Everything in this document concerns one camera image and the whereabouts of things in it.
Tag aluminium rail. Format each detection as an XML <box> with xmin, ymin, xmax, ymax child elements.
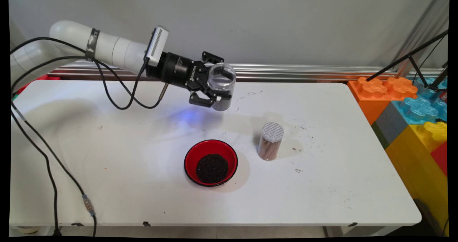
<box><xmin>48</xmin><ymin>60</ymin><xmax>446</xmax><ymax>83</ymax></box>

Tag tall clear plastic jar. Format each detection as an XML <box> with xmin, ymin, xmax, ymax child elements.
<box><xmin>208</xmin><ymin>63</ymin><xmax>237</xmax><ymax>112</ymax></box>

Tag grey building block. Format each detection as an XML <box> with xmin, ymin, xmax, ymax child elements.
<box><xmin>371</xmin><ymin>102</ymin><xmax>409</xmax><ymax>149</ymax></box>

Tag brown cinnamon sticks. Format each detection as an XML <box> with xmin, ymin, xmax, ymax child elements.
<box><xmin>259</xmin><ymin>138</ymin><xmax>281</xmax><ymax>160</ymax></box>

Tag light blue building block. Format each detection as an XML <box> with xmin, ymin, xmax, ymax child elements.
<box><xmin>392</xmin><ymin>77</ymin><xmax>448</xmax><ymax>125</ymax></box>

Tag yellow building block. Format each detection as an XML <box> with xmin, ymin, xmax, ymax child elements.
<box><xmin>385</xmin><ymin>122</ymin><xmax>449</xmax><ymax>235</ymax></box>

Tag red bowl with black rim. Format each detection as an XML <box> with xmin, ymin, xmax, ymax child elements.
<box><xmin>184</xmin><ymin>139</ymin><xmax>239</xmax><ymax>187</ymax></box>

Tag black tripod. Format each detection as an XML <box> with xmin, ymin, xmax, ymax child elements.
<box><xmin>366</xmin><ymin>29</ymin><xmax>449</xmax><ymax>93</ymax></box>

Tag black cable with thick plug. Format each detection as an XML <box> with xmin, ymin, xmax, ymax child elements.
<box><xmin>10</xmin><ymin>37</ymin><xmax>151</xmax><ymax>237</ymax></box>

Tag jar with white perforated lid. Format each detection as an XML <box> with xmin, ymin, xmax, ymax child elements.
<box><xmin>258</xmin><ymin>122</ymin><xmax>285</xmax><ymax>161</ymax></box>

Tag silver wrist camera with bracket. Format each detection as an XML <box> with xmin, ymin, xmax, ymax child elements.
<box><xmin>144</xmin><ymin>25</ymin><xmax>169</xmax><ymax>68</ymax></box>

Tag black cable with metal connector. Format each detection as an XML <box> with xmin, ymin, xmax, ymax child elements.
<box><xmin>10</xmin><ymin>56</ymin><xmax>169</xmax><ymax>237</ymax></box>

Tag grey velcro strap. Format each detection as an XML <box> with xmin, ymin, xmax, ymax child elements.
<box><xmin>85</xmin><ymin>28</ymin><xmax>101</xmax><ymax>62</ymax></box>

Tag orange building block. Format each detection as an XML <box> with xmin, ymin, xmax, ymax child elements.
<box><xmin>348</xmin><ymin>77</ymin><xmax>418</xmax><ymax>125</ymax></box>

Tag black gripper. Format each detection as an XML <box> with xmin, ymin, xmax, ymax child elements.
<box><xmin>146</xmin><ymin>51</ymin><xmax>232</xmax><ymax>109</ymax></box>

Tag big red building block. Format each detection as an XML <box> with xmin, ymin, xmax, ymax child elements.
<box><xmin>429</xmin><ymin>140</ymin><xmax>449</xmax><ymax>178</ymax></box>

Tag heap of black seeds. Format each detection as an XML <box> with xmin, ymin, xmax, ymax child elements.
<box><xmin>196</xmin><ymin>154</ymin><xmax>229</xmax><ymax>184</ymax></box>
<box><xmin>212</xmin><ymin>94</ymin><xmax>233</xmax><ymax>112</ymax></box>

